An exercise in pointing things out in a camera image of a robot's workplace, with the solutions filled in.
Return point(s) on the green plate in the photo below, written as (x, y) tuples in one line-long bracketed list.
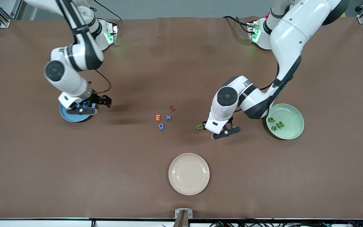
[(290, 126)]

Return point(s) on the beige plate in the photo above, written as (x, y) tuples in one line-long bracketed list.
[(189, 174)]

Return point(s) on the metal base connector bracket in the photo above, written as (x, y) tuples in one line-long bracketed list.
[(112, 31), (253, 31)]

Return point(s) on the green letter N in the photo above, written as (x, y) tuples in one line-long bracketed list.
[(280, 125)]

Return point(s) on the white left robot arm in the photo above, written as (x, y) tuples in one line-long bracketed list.
[(291, 31)]

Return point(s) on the blue lowercase letter g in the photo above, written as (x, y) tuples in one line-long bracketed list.
[(161, 126)]

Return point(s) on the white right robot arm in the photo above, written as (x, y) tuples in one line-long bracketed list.
[(74, 56)]

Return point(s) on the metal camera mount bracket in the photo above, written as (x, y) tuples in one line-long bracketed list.
[(183, 217)]

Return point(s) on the brown table mat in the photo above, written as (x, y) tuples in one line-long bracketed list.
[(181, 63)]

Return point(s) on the blue plate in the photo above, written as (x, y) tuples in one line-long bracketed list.
[(74, 118)]

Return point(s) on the green letter p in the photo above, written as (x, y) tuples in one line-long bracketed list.
[(271, 119)]

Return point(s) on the green letter B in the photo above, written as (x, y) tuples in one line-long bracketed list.
[(199, 127)]

